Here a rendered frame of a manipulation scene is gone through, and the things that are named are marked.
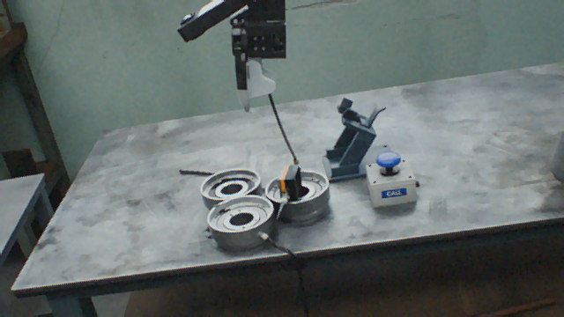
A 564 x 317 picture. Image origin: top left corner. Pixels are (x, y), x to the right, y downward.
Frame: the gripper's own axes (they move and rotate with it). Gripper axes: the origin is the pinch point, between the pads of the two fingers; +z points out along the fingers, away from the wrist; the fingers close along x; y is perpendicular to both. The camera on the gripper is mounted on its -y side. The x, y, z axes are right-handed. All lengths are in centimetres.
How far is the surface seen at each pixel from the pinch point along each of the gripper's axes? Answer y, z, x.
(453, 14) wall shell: 73, 28, 157
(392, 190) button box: 23.5, 11.9, -8.2
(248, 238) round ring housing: 0.9, 15.3, -15.8
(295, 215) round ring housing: 8.2, 15.2, -9.8
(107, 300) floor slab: -59, 107, 80
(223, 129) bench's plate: -7.2, 19.4, 32.0
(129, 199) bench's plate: -22.5, 21.2, 5.9
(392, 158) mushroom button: 23.6, 7.5, -5.8
